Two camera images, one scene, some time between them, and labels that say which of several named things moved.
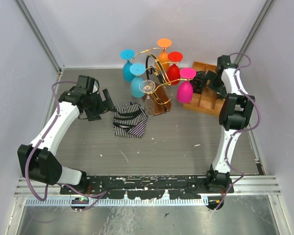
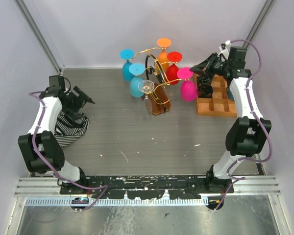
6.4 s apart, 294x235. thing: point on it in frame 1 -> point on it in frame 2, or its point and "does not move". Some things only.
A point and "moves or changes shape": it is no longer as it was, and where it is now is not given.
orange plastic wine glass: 163,56 does not move
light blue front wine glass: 136,69 does not move
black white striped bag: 130,120 -> 68,129
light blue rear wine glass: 127,54 does not move
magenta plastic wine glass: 184,91 moves or changes shape
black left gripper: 95,115 -> 81,100
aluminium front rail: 241,185 does not move
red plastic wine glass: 173,73 does not move
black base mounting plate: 147,187 does not move
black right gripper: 221,90 -> 206,63
